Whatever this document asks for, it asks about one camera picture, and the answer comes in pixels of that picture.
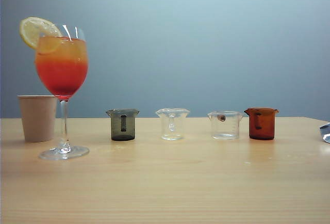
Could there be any clear cup with wooden handle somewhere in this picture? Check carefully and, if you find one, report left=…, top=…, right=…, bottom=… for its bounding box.
left=207, top=110, right=244, bottom=140

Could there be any smoky grey glass measuring cup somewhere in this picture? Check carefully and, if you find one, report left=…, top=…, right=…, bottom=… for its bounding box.
left=106, top=108, right=140, bottom=141

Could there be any amber glass measuring cup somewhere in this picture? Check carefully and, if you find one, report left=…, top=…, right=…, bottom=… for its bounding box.
left=244, top=107, right=280, bottom=140

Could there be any beige paper cup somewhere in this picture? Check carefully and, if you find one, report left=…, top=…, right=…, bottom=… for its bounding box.
left=17, top=94, right=58, bottom=143

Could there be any clear glass measuring cup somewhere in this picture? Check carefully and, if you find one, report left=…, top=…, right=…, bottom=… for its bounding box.
left=155, top=107, right=191, bottom=141

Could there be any clear object at right edge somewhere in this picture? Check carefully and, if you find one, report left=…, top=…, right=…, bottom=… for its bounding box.
left=319, top=122, right=330, bottom=145

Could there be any yellow lemon slice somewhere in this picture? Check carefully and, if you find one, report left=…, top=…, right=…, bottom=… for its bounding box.
left=20, top=17, right=63, bottom=55

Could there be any wine glass with orange cocktail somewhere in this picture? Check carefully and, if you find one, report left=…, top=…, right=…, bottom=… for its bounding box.
left=35, top=24, right=90, bottom=161

